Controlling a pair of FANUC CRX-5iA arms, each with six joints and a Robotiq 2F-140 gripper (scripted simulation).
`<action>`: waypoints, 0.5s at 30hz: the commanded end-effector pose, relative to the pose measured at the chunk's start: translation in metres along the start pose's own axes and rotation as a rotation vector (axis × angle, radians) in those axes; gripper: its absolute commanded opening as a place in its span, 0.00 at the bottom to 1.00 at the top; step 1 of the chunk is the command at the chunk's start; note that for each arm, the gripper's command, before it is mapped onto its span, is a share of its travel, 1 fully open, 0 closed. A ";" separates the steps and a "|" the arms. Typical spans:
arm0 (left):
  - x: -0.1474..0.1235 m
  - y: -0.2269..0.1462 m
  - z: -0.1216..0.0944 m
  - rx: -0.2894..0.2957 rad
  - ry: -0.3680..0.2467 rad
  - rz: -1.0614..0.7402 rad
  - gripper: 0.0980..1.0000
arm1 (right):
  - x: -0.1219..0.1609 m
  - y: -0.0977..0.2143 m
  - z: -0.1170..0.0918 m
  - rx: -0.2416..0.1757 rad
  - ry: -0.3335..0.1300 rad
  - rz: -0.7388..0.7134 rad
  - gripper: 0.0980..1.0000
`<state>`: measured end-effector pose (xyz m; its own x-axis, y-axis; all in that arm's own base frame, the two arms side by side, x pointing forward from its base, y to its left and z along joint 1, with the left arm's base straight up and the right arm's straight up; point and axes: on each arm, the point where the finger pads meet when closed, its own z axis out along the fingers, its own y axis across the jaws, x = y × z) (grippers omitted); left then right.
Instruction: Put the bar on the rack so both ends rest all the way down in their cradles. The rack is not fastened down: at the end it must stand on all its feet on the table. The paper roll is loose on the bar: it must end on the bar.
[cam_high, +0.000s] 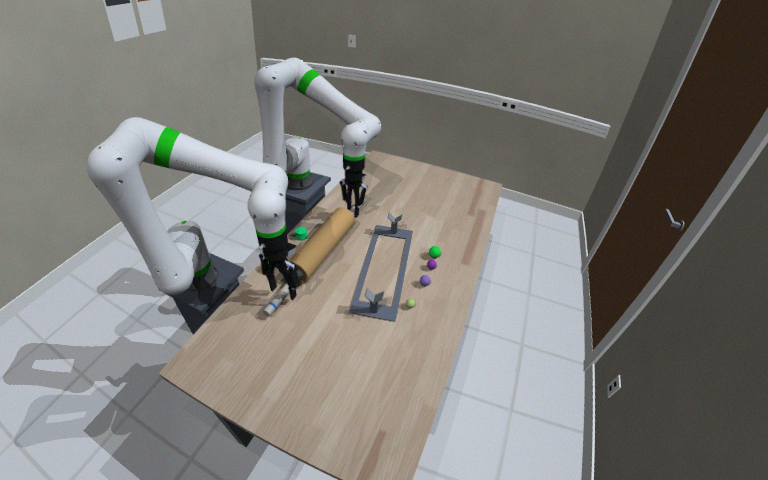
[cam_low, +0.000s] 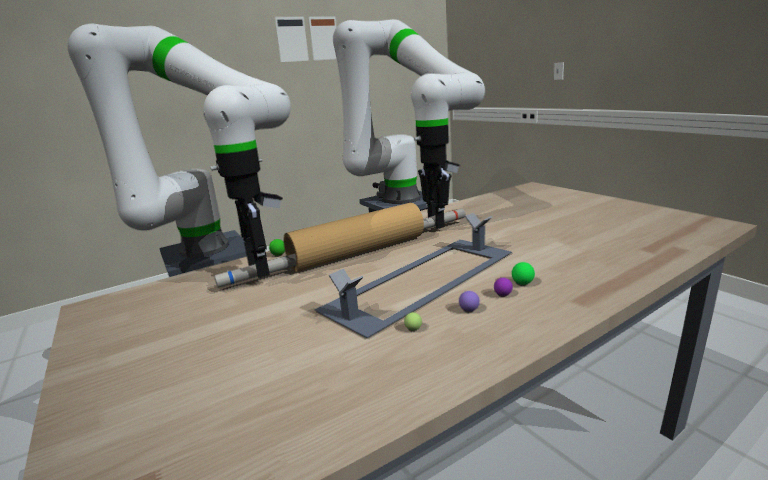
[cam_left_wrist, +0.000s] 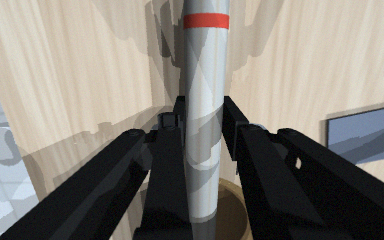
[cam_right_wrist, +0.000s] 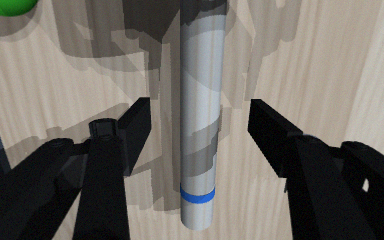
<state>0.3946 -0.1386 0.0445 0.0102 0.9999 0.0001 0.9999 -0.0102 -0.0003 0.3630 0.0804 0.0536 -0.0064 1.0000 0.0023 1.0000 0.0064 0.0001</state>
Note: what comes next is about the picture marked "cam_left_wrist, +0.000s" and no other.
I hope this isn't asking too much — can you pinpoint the tan paper roll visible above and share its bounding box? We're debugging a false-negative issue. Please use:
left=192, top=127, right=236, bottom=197
left=215, top=178, right=253, bottom=240

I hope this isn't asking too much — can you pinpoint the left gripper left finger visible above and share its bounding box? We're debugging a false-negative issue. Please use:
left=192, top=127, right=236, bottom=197
left=0, top=96, right=193, bottom=240

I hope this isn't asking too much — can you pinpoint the grey metal bar with blue band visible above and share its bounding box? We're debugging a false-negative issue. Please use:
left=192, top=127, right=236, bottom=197
left=183, top=0, right=230, bottom=240

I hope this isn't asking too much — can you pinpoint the grey rectangular rack with two cradles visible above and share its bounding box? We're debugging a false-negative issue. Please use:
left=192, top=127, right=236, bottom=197
left=327, top=108, right=384, bottom=165

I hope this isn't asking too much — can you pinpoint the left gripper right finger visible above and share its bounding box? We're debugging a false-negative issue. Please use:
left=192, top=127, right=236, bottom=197
left=222, top=96, right=384, bottom=240

